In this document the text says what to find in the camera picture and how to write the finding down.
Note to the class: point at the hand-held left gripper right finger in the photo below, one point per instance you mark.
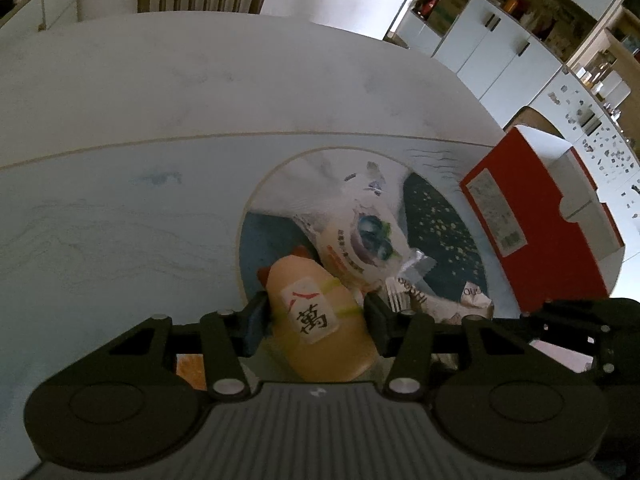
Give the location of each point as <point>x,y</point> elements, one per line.
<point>377,322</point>

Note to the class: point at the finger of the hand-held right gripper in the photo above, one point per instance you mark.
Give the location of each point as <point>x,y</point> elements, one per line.
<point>606,350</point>
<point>565,312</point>

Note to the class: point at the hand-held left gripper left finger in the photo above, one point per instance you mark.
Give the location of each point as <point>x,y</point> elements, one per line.
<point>256,322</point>

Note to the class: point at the yellow squeeze toy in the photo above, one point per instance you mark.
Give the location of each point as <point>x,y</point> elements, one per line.
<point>320,350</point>

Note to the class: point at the red cardboard box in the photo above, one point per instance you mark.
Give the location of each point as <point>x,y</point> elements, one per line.
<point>550,240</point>

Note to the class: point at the clear bun packet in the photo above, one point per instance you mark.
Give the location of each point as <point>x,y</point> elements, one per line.
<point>350,250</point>

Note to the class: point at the white desktop table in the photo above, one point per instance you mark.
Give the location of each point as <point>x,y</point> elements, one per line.
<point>200,75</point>

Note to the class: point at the silver foil packet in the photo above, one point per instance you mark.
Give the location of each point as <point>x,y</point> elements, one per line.
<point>472,300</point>

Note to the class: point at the white wall cabinet unit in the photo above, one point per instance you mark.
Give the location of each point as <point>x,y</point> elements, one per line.
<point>500,50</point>

